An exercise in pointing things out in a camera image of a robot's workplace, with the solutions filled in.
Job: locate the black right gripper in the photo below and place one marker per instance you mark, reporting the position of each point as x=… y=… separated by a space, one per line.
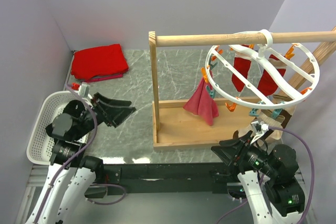
x=227 y=152

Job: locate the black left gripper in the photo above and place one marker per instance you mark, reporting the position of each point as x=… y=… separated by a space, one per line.
x=112 y=115

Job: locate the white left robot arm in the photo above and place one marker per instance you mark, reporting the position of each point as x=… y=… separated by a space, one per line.
x=70 y=172

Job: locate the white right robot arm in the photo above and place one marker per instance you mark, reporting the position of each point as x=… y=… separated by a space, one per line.
x=266 y=181

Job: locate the white round clip hanger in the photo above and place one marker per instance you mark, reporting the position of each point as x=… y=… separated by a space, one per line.
x=254 y=44

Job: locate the orange clip front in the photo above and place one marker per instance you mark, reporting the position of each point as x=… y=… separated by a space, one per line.
x=231 y=107

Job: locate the folded red cloth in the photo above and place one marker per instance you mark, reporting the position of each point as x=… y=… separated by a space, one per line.
x=97 y=62

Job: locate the pink hanging cloth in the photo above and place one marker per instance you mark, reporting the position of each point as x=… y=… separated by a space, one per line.
x=202 y=104

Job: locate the wooden clothes rack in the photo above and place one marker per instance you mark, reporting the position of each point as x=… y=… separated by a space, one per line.
x=174 y=127

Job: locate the teal clip front left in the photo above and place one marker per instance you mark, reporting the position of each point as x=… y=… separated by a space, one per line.
x=211 y=91

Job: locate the right red sock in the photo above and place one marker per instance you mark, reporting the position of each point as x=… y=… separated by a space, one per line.
x=267 y=85

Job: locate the red sock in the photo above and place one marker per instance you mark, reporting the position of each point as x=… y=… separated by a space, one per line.
x=267 y=85
x=242 y=65

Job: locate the white perforated plastic basket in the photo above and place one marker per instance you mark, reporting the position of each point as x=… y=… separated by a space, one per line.
x=52 y=121

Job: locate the orange clip holding pink cloth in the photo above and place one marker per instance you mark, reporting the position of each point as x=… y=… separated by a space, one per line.
x=204 y=75

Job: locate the teal clip left rim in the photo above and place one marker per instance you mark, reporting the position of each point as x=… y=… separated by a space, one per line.
x=212 y=65

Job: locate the left red sock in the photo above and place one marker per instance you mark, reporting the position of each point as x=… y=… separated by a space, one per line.
x=242 y=65

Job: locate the orange clip right rim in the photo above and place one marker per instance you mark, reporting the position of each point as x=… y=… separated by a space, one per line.
x=306 y=90

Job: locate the orange clip back left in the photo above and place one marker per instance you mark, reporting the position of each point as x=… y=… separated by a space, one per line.
x=218 y=51

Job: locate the orange clip back right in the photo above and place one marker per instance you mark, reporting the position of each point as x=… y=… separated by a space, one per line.
x=289 y=54

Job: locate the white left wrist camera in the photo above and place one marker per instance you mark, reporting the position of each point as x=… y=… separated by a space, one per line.
x=81 y=89

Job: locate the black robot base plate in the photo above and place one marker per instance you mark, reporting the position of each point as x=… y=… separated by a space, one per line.
x=169 y=178

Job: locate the aluminium frame rail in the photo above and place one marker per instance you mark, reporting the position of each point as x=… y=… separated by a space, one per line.
x=34 y=185

